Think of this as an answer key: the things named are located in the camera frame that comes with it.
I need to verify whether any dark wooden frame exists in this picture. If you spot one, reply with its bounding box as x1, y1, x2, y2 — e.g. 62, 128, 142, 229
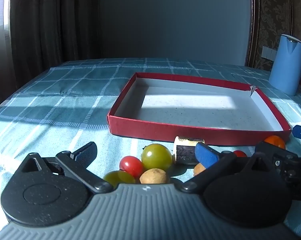
245, 0, 262, 68

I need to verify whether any red cardboard box lid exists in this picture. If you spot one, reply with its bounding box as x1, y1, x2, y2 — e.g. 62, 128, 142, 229
107, 72, 292, 147

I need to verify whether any dark grey curtain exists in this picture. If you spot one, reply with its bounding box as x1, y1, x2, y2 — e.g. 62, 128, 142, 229
9, 0, 102, 90

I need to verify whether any orange mandarin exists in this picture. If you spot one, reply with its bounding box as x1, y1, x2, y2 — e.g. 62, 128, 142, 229
264, 135, 286, 150

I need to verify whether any white wall switch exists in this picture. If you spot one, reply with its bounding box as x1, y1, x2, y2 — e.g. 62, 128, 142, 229
262, 45, 277, 61

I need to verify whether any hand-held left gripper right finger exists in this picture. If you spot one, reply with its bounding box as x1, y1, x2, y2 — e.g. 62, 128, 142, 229
180, 142, 276, 195

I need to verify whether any small green tomato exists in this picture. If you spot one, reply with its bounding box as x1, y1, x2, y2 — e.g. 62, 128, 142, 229
103, 170, 136, 189

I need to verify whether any blue electric kettle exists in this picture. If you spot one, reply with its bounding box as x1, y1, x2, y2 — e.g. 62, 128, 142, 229
268, 34, 301, 96

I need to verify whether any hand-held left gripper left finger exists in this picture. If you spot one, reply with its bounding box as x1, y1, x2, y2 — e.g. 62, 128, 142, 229
15, 142, 113, 194

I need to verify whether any large green tomato with stem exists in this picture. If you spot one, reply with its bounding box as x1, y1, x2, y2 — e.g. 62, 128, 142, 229
141, 143, 173, 172

